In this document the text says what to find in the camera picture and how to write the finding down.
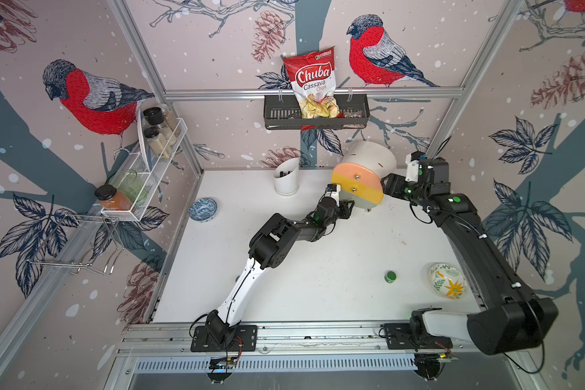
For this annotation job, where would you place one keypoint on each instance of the blue patterned bowl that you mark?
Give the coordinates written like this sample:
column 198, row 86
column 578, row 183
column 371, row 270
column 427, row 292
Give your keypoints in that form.
column 203, row 210

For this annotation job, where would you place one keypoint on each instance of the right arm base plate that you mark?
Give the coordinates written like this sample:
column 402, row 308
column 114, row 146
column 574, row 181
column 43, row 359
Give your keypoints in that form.
column 400, row 336

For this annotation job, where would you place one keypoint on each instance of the black lid spice jar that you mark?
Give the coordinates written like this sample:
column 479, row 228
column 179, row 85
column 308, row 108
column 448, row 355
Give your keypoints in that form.
column 157, row 142
column 155, row 117

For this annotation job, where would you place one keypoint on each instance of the black wire wall basket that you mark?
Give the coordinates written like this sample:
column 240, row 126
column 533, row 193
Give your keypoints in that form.
column 284, row 113

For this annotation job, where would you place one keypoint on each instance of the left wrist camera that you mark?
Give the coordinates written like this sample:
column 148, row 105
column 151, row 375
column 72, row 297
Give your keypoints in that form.
column 333, row 191

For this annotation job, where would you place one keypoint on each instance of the white utensil holder cup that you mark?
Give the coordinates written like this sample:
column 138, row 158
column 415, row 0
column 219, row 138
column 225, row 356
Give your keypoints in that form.
column 286, row 177

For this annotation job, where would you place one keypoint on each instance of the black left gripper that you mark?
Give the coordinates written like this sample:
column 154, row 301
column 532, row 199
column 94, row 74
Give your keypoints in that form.
column 345, row 212

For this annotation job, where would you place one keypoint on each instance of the orange sauce jar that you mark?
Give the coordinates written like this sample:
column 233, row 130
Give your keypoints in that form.
column 112, row 199

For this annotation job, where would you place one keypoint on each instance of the red Chuba chips bag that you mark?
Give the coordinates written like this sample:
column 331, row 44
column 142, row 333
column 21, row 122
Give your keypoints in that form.
column 313, row 82

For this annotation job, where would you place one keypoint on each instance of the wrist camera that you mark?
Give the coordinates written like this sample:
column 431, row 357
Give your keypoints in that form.
column 333, row 191
column 432, row 174

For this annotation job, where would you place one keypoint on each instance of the black lid spice jar lower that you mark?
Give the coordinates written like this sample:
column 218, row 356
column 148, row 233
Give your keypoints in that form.
column 157, row 142

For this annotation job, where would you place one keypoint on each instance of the yellow drawer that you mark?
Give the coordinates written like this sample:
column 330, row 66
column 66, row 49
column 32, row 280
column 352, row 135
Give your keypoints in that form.
column 371, row 190

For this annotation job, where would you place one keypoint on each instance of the green paint can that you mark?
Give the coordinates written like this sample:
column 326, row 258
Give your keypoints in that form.
column 390, row 276

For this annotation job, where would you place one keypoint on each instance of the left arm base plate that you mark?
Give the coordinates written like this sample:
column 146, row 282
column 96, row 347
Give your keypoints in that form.
column 243, row 340

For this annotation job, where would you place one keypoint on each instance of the round white drawer cabinet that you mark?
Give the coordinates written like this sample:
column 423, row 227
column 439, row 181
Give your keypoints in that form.
column 373, row 156

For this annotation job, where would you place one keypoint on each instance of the grey bottom drawer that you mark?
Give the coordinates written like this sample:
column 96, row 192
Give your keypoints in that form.
column 363, row 203

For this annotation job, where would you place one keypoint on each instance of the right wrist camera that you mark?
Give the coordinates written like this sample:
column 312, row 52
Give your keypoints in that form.
column 432, row 174

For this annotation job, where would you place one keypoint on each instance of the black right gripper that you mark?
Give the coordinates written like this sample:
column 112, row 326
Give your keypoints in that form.
column 393, row 182

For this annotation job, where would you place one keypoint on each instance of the floral patterned plate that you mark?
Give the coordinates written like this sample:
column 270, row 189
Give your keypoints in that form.
column 447, row 281

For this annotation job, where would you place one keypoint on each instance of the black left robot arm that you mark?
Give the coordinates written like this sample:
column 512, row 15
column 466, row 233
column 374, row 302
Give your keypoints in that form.
column 268, row 249

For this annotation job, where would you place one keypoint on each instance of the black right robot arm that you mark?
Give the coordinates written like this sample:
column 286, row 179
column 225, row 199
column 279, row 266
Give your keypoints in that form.
column 514, row 317

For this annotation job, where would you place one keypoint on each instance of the pink top drawer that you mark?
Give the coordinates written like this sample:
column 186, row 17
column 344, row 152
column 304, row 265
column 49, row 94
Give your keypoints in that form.
column 354, row 171

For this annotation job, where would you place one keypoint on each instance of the white wire wall shelf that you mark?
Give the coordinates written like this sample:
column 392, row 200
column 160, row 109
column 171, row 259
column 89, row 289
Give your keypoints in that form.
column 143, row 160

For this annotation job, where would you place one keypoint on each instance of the green glass cup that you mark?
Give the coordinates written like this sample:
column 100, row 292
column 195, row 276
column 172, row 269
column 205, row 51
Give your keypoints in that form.
column 132, row 184

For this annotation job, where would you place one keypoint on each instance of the black lid spice jar upper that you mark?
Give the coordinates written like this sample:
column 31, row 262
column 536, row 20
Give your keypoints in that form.
column 155, row 117

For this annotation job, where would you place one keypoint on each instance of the metal wire hook rack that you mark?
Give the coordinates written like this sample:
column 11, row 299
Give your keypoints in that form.
column 95, row 247

